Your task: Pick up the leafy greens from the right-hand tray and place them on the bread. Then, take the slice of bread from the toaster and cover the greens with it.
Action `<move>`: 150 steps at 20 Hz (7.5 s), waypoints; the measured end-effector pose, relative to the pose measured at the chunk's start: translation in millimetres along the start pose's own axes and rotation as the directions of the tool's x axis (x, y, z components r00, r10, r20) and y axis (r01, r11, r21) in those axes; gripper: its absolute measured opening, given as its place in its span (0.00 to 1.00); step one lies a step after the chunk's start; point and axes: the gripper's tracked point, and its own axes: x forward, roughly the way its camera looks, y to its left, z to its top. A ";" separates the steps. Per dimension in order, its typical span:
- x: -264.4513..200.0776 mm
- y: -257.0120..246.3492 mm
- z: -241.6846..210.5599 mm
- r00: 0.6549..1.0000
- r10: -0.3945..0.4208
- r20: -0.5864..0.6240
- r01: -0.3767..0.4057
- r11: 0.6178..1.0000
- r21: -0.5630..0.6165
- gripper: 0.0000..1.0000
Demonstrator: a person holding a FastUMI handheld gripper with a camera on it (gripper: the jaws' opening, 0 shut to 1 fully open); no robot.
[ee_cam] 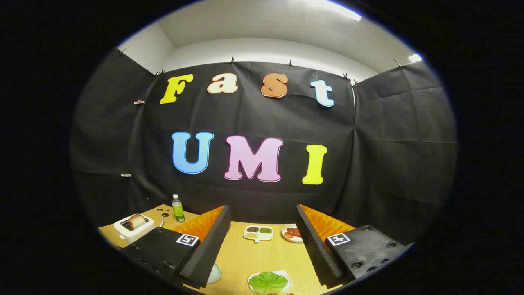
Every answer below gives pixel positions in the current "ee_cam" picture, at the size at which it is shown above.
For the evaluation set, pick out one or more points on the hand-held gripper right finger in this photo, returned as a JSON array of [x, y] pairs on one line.
[[315, 250]]

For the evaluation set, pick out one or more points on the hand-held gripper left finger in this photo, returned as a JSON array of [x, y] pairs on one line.
[[208, 250]]

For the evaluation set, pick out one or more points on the green lettuce leaf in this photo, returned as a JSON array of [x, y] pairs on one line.
[[268, 282]]

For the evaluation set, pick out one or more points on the toasted bread slice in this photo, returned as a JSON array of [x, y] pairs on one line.
[[138, 221]]

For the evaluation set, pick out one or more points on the pale green round plate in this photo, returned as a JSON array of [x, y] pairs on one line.
[[215, 273]]

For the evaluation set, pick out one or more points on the red meat slice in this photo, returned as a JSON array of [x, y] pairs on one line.
[[293, 232]]

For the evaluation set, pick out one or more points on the round white meat plate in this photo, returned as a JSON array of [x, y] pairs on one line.
[[285, 237]]

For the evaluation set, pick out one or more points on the white rounded plate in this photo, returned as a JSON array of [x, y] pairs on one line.
[[290, 280]]

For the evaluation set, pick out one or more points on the green label drink bottle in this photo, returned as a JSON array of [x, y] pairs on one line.
[[178, 211]]

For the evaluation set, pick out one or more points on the pile of green beans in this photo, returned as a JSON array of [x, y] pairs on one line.
[[265, 230]]

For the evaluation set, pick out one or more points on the white divided dish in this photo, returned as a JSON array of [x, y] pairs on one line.
[[262, 237]]

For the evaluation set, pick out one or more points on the white toaster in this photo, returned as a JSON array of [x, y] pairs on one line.
[[139, 233]]

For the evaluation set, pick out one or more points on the black backdrop cloth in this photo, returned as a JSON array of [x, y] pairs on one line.
[[368, 155]]

